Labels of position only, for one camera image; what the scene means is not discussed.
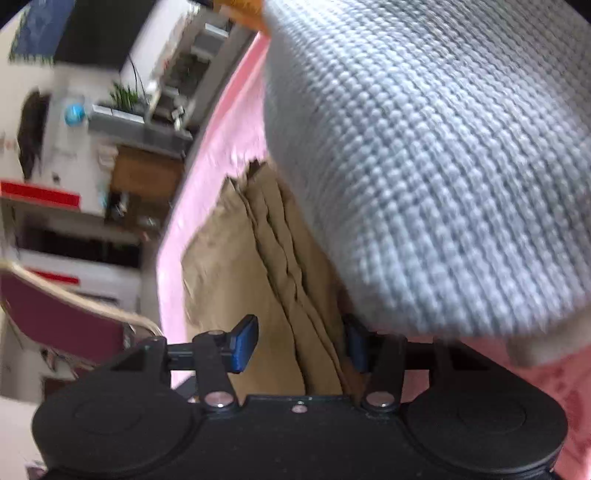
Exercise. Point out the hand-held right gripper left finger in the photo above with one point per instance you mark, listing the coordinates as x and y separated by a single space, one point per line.
242 344

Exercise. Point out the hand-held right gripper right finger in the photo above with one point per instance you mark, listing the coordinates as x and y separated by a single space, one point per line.
358 346

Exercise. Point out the beige pants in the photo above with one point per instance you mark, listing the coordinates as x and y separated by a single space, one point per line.
240 267

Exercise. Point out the maroon banquet chair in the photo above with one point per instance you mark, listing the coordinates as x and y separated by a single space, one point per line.
55 318

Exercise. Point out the pink towel covered table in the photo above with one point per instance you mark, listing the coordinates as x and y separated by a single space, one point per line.
221 152

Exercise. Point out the wooden cabinet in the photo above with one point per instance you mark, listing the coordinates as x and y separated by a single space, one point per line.
147 173

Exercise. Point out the light blue knit sweater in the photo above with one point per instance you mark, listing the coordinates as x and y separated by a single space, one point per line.
438 161

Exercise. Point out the tall grey speaker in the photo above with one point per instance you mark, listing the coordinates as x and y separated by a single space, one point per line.
138 131

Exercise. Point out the red paper banner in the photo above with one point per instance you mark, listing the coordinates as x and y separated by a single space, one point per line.
41 194

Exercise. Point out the green potted plant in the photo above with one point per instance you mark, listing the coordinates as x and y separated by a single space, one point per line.
124 97

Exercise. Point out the grey television stand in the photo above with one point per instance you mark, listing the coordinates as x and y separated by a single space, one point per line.
184 69

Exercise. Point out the small blue globe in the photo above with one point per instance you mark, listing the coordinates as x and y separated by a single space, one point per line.
75 114

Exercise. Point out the dark hanging coat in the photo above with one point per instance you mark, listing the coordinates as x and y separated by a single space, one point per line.
32 134

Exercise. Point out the orange juice bottle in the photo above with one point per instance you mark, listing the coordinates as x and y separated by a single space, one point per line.
244 9

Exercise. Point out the black television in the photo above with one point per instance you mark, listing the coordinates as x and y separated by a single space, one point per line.
101 32

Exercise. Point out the blue wall poster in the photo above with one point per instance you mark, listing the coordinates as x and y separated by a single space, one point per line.
41 27

